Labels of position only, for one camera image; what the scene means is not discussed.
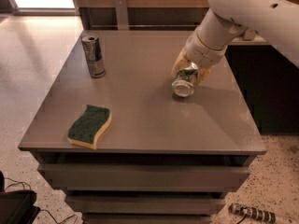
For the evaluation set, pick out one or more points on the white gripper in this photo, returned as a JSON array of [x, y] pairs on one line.
[[202, 54]]

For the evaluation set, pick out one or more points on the green soda can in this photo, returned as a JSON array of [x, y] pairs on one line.
[[185, 81]]

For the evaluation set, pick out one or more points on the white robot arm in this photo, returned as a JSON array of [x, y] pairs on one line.
[[276, 21]]

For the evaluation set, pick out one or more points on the blue silver energy drink can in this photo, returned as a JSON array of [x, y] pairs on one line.
[[93, 55]]

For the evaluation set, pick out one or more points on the grey drawer cabinet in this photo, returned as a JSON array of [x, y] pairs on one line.
[[149, 125]]

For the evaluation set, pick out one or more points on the green yellow sponge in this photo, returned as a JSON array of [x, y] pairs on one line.
[[87, 129]]

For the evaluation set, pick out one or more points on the black power strip on floor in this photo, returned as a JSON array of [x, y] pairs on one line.
[[252, 212]]

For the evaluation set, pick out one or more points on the lower grey drawer front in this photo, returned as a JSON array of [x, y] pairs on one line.
[[144, 205]]

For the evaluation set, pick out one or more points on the grey drawer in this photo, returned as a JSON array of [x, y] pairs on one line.
[[144, 205], [144, 177]]

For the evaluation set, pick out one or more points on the upper grey drawer front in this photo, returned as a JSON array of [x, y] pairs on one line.
[[144, 177]]

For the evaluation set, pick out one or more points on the black box at bottom left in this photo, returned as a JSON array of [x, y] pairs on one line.
[[17, 207]]

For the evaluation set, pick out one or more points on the left metal wall bracket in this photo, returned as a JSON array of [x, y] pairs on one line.
[[122, 14]]

